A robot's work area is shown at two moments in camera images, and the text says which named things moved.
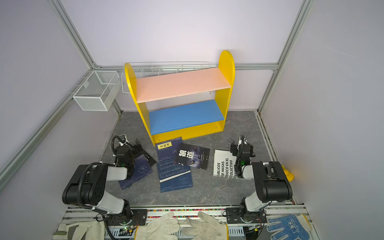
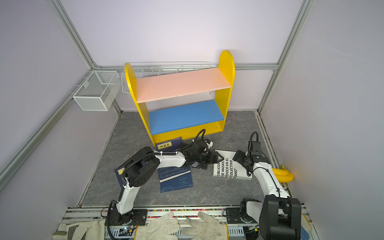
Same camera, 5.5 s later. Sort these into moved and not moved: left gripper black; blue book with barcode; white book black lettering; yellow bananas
Moved: left gripper black
Not moved: blue book with barcode; yellow bananas; white book black lettering
